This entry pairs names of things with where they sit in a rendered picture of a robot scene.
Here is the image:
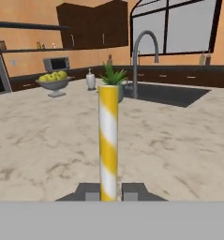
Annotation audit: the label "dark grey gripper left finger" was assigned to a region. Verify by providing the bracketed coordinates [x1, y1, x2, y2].
[55, 183, 101, 202]

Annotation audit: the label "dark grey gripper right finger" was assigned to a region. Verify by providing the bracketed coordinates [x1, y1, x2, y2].
[121, 183, 168, 202]

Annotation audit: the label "yellow and white striped straw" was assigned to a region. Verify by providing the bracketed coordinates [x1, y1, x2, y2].
[97, 84, 120, 203]

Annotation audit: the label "dark sink basin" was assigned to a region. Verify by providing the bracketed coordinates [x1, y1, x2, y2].
[124, 82, 212, 109]

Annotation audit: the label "white soap dispenser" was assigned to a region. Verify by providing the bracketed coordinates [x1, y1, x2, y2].
[85, 67, 97, 92]

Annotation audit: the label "grey bowl of yellow fruit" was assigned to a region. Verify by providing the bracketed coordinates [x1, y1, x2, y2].
[35, 70, 74, 98]

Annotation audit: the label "green potted plant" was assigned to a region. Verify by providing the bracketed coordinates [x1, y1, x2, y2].
[99, 61, 128, 103]

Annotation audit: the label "dark brown base cupboards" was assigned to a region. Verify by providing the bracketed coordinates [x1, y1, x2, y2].
[8, 65, 224, 92]

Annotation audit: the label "silver microwave oven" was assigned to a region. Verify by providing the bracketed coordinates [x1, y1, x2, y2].
[42, 56, 70, 72]

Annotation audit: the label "grey arched tap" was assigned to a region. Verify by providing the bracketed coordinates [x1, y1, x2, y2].
[131, 30, 160, 100]

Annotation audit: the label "pale bottle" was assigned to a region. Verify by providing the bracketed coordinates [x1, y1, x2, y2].
[199, 51, 207, 67]

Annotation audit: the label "dark bottle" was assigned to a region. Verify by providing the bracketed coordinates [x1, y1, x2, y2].
[205, 52, 213, 67]

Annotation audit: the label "dark framed window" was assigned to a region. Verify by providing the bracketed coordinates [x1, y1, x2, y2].
[129, 0, 223, 57]

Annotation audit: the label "dark wall shelf with jars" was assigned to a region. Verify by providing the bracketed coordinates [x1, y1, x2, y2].
[0, 40, 65, 53]

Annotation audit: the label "dark brown wall cupboards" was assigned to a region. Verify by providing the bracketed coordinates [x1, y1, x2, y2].
[55, 0, 129, 51]

